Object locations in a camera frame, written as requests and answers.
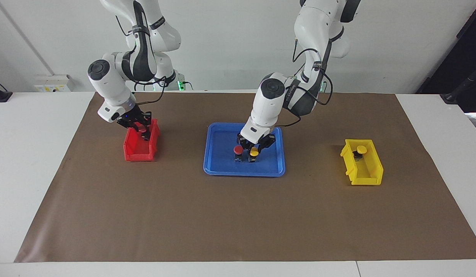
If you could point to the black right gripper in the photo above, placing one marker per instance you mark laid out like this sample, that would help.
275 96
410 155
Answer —
130 117

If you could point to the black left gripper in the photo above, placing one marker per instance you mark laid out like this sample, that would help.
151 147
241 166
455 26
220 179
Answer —
263 139

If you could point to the red push button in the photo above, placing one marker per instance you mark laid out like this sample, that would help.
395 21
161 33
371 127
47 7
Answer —
143 131
238 149

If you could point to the yellow push button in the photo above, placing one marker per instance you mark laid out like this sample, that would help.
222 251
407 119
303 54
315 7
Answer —
361 149
254 152

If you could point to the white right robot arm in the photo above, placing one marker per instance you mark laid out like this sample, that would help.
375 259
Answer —
107 80

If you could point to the blue plastic tray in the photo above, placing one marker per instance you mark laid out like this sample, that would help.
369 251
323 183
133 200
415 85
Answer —
222 165

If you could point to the red plastic bin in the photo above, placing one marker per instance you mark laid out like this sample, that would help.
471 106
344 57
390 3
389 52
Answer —
136 154

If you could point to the green lit base connector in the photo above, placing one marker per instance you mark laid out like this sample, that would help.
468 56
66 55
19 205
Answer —
180 85

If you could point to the brown table mat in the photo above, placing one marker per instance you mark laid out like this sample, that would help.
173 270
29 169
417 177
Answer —
184 215

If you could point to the yellow plastic bin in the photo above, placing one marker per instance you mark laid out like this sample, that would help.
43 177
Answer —
370 179

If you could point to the black tripod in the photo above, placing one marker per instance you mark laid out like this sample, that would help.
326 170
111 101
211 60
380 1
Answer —
451 98

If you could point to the black curtain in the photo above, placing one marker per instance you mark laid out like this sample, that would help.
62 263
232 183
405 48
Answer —
472 46

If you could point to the white wall socket box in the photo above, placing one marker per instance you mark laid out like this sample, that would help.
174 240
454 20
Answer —
53 82

